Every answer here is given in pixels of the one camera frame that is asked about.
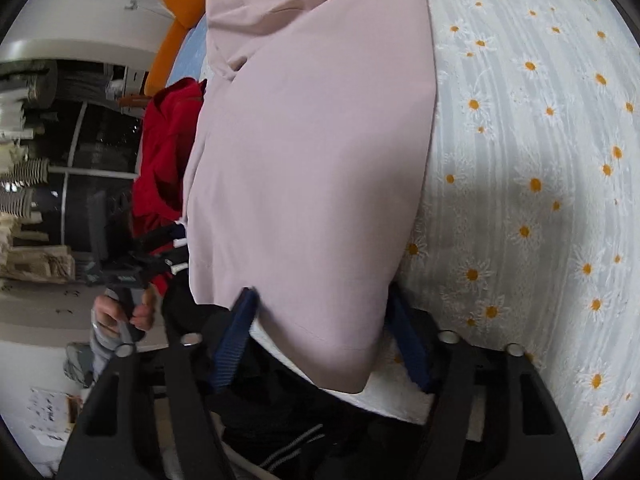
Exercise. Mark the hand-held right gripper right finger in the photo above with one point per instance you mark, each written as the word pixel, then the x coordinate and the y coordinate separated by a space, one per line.
pixel 411 346

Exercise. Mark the black garment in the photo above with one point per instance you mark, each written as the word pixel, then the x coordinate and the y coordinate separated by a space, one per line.
pixel 280 410

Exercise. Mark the orange bed frame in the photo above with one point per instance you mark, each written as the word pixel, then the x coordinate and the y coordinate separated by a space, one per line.
pixel 180 0

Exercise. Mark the dark open wardrobe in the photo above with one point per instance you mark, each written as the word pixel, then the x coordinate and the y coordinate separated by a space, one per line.
pixel 75 160

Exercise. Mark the red garment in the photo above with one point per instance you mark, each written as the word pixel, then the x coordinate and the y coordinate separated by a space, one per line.
pixel 165 160

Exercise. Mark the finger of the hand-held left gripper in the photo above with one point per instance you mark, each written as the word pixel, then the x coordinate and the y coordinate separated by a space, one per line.
pixel 167 266
pixel 160 237

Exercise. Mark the pink hooded sweatshirt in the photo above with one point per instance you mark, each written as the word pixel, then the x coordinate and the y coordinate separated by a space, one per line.
pixel 310 160

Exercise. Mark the white printed papers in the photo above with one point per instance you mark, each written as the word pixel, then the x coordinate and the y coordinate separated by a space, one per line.
pixel 52 412

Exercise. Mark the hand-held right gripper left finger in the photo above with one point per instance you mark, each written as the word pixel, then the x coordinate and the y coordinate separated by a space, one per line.
pixel 235 341

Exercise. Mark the grey shoe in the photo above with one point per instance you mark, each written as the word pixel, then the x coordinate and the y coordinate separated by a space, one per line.
pixel 79 365

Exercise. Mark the person's left hand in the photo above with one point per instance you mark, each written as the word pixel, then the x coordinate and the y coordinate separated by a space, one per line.
pixel 107 312

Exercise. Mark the white daisy blanket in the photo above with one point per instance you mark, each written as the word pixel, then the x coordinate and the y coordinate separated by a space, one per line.
pixel 525 160

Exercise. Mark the person's left forearm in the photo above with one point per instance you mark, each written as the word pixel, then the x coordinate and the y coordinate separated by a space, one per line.
pixel 106 347

